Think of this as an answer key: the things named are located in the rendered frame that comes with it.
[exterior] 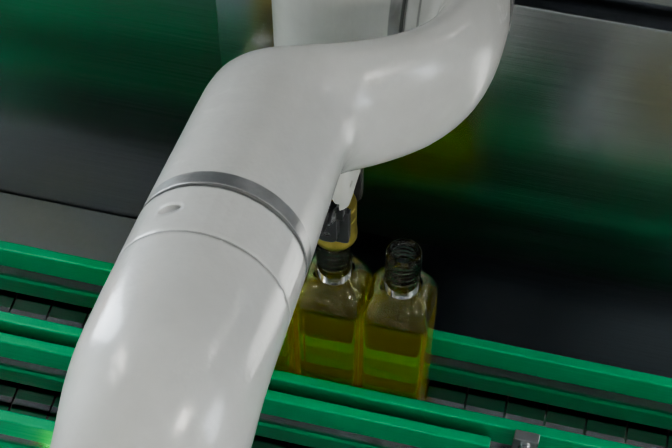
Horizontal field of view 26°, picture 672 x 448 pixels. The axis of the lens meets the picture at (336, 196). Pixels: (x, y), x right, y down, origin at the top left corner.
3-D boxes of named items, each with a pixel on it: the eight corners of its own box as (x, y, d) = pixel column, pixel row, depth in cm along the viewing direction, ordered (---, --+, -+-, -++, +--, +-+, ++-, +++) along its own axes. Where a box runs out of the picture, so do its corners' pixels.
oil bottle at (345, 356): (370, 371, 140) (374, 249, 123) (356, 423, 137) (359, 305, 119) (313, 359, 141) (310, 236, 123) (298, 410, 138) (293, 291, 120)
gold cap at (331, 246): (362, 219, 118) (362, 188, 114) (351, 255, 116) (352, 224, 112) (319, 211, 118) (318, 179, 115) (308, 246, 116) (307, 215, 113)
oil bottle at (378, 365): (428, 384, 139) (441, 263, 122) (416, 436, 136) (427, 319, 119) (371, 372, 140) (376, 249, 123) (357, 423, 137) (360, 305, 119)
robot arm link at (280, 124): (453, 229, 69) (530, -84, 92) (131, 169, 71) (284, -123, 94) (435, 359, 75) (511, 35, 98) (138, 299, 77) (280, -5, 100)
